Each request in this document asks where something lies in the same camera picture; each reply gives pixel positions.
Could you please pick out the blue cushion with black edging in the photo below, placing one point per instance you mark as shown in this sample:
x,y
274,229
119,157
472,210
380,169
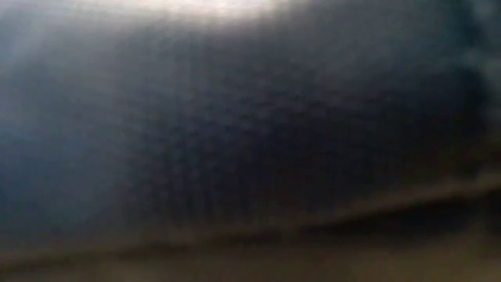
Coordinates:
x,y
219,129

